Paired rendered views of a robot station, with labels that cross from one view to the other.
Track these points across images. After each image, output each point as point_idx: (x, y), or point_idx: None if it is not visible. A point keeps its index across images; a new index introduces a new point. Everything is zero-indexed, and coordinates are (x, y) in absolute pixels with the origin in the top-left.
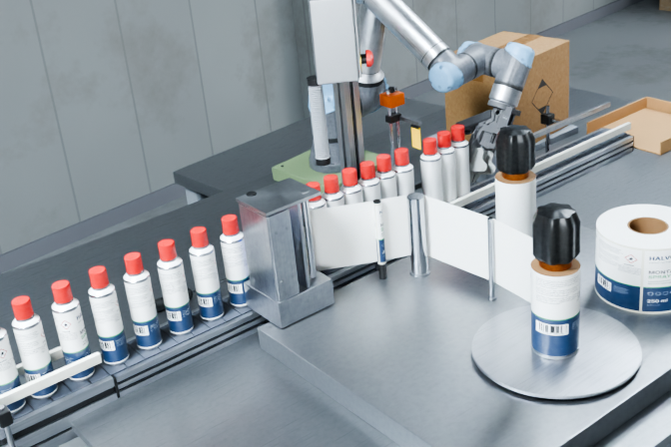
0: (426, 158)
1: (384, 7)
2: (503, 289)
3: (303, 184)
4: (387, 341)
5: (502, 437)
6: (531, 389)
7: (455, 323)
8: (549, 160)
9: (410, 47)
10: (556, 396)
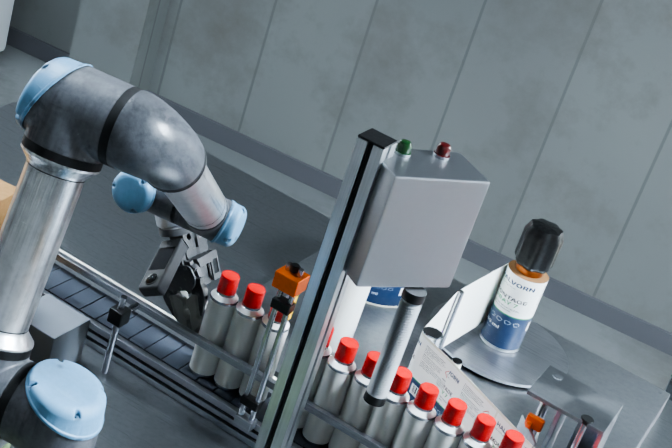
0: (288, 324)
1: (208, 174)
2: (410, 360)
3: (539, 378)
4: (539, 442)
5: (618, 385)
6: (563, 360)
7: (486, 396)
8: (99, 272)
9: (215, 210)
10: (563, 350)
